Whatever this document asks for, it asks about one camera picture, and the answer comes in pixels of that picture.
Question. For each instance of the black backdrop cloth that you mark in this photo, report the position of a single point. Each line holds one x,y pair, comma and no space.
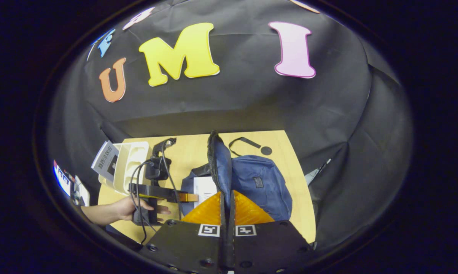
328,114

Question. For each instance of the blue white printed banner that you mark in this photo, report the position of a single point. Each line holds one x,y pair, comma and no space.
63,178

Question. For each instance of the white cover book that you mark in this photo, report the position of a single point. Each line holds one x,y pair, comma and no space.
205,190

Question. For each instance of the blue schoolbag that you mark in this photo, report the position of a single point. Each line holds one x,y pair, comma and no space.
259,186

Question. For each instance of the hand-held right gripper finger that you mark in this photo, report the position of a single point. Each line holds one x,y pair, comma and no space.
223,236
232,243

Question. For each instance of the blue grey cover book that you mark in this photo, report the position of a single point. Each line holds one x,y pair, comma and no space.
105,161

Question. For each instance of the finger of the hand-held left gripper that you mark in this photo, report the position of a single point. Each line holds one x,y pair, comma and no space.
156,192

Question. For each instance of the cream plastic bookshelf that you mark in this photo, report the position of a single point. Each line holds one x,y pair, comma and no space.
132,163

